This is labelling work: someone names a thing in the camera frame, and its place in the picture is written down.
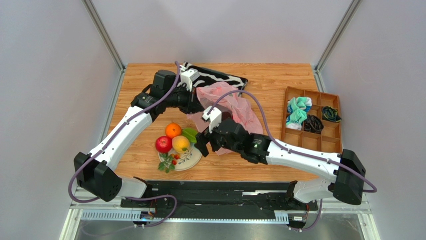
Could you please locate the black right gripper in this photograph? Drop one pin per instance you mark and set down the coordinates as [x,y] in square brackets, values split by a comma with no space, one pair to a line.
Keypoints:
[208,140]

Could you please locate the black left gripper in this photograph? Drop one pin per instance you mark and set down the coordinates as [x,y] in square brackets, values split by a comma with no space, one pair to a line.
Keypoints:
[193,105]

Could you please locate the pink printed plastic bag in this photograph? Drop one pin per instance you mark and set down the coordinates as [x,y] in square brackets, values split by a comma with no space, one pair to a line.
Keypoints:
[240,108]

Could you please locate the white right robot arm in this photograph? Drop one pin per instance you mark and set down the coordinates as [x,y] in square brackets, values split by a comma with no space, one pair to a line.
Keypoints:
[341,176]

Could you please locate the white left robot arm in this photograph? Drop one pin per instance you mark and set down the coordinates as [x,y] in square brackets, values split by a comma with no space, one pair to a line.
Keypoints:
[95,171]

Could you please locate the green star fruit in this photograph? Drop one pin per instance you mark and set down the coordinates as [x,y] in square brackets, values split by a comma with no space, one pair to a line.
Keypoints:
[190,134]

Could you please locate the yellow peach fruit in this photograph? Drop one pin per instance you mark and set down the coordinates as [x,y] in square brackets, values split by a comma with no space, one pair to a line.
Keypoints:
[181,144]

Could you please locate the white floral plate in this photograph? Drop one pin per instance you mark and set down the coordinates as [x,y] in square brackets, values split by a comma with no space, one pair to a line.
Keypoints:
[174,161]

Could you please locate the zebra striped cloth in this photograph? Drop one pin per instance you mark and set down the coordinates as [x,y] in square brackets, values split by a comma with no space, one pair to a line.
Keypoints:
[208,77]

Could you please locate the orange fruit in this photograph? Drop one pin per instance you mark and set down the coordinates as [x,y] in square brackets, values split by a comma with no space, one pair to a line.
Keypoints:
[173,130]

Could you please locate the red apple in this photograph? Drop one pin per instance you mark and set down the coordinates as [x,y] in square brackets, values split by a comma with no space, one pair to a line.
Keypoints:
[164,144]

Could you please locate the teal and white socks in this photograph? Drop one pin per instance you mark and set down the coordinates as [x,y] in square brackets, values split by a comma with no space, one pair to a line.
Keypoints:
[298,108]

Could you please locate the black rolled socks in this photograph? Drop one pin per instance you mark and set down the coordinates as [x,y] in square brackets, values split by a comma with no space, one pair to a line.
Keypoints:
[313,125]

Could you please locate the wooden compartment tray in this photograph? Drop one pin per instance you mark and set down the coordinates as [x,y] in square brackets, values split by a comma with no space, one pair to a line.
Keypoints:
[330,140]

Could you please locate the dark blue patterned socks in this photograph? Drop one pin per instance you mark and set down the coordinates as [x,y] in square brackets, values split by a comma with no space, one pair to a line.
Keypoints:
[330,114]

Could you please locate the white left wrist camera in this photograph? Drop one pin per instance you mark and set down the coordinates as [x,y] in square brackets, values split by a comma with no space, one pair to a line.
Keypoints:
[187,79]

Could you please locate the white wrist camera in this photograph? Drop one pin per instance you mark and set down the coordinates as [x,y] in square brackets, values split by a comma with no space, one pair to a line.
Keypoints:
[213,116]
[187,79]

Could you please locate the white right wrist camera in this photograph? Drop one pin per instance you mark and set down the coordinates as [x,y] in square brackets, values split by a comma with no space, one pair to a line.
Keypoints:
[213,116]

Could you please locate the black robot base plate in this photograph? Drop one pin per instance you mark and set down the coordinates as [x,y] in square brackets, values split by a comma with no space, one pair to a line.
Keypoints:
[233,200]

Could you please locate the aluminium frame rail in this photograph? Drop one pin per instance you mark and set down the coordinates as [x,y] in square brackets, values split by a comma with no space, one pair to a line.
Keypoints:
[111,221]

